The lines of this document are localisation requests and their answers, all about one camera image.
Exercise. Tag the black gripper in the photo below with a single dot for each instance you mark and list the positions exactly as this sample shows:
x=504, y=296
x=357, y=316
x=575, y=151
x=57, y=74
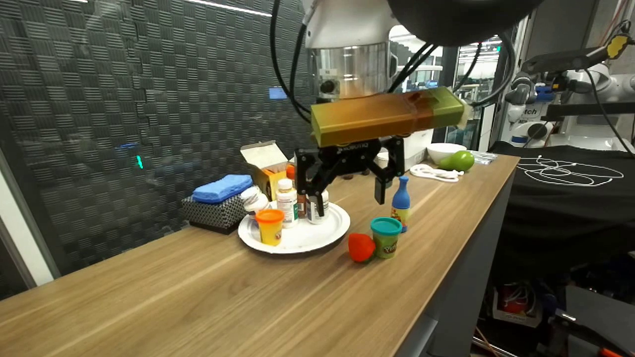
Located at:
x=313, y=163

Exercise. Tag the tall white supplement bottle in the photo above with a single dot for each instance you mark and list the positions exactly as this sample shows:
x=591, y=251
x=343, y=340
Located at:
x=286, y=199

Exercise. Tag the white pill bottle blue label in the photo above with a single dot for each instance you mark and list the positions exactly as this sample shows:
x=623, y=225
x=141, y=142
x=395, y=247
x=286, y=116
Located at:
x=252, y=201

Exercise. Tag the white appliance box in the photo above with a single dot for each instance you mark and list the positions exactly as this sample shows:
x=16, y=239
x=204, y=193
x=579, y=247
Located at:
x=413, y=149

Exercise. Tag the white paper plate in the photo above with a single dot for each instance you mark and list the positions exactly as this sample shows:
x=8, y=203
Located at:
x=299, y=237

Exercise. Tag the brown spice jar red lid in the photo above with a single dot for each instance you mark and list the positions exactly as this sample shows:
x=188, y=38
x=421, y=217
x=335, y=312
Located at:
x=301, y=207

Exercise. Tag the teal lid play-doh tub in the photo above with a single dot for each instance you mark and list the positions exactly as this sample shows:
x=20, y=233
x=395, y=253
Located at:
x=385, y=235

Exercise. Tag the yellow open tea box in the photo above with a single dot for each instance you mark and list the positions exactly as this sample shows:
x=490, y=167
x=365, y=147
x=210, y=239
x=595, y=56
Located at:
x=268, y=165

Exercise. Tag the blue folded cloth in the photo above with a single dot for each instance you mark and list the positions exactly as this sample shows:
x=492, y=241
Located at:
x=222, y=189

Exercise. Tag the grey mesh tray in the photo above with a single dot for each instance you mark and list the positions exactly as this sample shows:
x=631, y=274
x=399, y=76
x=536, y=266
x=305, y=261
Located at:
x=222, y=217

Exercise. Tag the orange lid play-doh tub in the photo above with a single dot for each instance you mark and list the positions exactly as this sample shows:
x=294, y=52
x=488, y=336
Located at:
x=270, y=223

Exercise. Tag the green pear toy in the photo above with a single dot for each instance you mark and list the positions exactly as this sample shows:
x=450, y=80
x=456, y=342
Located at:
x=456, y=161

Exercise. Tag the red strawberry toy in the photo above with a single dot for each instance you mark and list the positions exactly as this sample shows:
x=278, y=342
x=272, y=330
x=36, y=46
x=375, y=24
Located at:
x=361, y=249

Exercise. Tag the white bowl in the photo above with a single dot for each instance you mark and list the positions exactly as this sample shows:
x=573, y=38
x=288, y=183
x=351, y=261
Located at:
x=438, y=151

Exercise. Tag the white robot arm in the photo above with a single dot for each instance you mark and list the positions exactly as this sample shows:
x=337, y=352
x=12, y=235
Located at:
x=351, y=36

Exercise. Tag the blue toy bottle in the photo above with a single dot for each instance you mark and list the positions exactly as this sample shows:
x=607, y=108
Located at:
x=401, y=201

